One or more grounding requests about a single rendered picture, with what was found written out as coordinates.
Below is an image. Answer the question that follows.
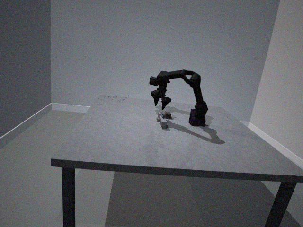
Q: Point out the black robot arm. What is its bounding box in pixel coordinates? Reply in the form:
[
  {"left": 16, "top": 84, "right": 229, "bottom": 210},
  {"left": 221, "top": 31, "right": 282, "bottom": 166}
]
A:
[{"left": 149, "top": 69, "right": 208, "bottom": 120}]

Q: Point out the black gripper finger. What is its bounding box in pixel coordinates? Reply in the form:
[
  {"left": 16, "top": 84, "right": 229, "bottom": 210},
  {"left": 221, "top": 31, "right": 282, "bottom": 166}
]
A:
[
  {"left": 152, "top": 96, "right": 159, "bottom": 106},
  {"left": 162, "top": 101, "right": 169, "bottom": 110}
]

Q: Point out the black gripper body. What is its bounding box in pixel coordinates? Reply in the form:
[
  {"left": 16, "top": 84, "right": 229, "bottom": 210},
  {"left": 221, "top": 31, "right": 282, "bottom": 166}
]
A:
[{"left": 157, "top": 87, "right": 171, "bottom": 102}]

